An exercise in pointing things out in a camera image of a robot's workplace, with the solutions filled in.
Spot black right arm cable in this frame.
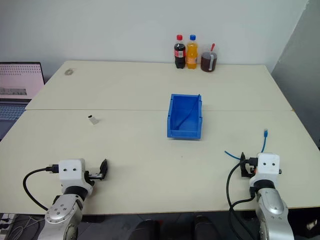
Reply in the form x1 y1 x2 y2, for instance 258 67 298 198
225 163 256 240

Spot blue cable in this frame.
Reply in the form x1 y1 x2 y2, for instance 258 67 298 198
224 128 270 161

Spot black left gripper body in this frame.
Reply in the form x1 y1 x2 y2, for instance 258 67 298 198
84 170 105 185

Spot clear jar of dark liquid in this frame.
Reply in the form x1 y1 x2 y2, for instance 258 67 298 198
200 44 218 74

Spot orange soda bottle blue cap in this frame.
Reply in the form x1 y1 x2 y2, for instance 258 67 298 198
186 34 200 70

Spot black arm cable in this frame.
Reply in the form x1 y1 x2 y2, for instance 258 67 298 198
225 163 256 240
22 163 61 211

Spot red-handled spoon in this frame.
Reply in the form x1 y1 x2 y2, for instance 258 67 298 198
208 42 217 71

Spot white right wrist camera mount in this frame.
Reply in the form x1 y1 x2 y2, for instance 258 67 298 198
249 152 281 189

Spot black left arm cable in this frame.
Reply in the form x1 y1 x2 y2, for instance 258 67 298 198
22 163 61 211

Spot open laptop computer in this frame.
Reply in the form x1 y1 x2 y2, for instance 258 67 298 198
0 61 46 141

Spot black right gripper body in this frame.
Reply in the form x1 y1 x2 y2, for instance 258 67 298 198
243 156 259 176

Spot grey partition panel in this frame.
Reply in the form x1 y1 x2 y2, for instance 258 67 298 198
270 9 320 152

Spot cola bottle red cap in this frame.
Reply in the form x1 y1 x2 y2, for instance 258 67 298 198
173 34 187 69

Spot blue plastic storage bin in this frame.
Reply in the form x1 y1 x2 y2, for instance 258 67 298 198
166 93 205 141

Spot white floor cables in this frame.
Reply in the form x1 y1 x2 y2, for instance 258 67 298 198
9 215 45 240

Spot white power strip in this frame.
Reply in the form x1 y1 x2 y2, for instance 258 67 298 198
0 212 16 235

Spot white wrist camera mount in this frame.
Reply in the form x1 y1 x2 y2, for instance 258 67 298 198
58 158 95 194
249 152 281 189

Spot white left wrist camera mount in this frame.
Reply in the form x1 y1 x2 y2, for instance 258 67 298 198
58 158 95 194

